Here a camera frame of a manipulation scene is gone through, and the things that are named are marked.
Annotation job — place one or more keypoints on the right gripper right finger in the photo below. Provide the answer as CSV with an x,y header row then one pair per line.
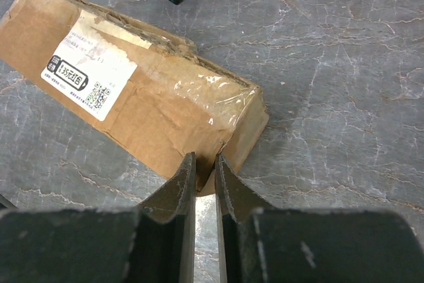
x,y
259,242

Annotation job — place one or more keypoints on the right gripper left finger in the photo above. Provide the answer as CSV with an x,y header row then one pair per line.
x,y
153,241

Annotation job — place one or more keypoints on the brown cardboard express box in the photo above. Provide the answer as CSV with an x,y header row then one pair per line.
x,y
144,88

